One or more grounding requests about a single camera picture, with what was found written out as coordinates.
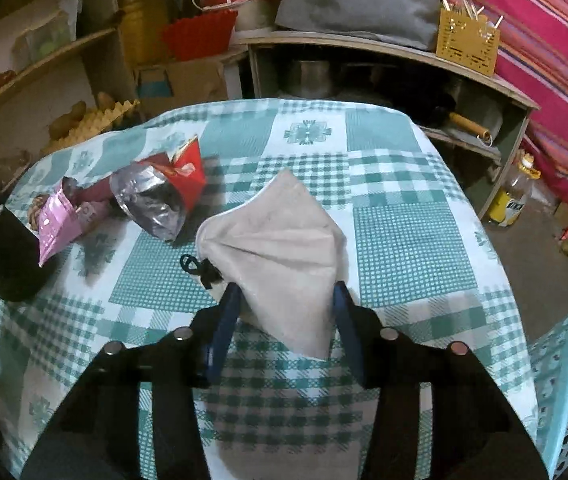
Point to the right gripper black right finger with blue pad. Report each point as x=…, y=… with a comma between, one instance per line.
x=476, y=432

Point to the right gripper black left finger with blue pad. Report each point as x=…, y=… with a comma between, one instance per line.
x=94, y=432

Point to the pink foil wrapper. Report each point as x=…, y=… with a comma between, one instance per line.
x=61, y=217

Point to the beige cloth pouch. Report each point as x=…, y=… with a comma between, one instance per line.
x=286, y=254

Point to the red silver chip bag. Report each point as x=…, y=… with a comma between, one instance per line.
x=160, y=191

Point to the dark red scouring pad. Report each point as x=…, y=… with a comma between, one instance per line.
x=99, y=191

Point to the green checkered tablecloth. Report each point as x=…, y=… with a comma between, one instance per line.
x=417, y=255

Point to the black box on table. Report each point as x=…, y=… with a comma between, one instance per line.
x=21, y=277

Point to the oil bottle on floor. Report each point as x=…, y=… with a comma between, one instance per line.
x=515, y=190

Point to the yellow egg tray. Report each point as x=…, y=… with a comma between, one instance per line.
x=83, y=124

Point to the wooden low cabinet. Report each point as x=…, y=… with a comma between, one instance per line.
x=315, y=66

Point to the cardboard box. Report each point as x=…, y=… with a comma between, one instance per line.
x=168, y=86

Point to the yellow utensil holder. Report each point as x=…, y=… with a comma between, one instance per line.
x=467, y=37

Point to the clear storage container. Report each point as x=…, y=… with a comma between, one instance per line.
x=36, y=43

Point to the red plastic basket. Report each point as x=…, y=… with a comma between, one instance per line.
x=202, y=36

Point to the yellow oil jug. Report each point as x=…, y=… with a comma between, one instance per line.
x=142, y=25

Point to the wooden handled pan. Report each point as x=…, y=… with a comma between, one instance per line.
x=481, y=133

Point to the wooden wall shelf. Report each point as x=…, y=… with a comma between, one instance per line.
x=92, y=63

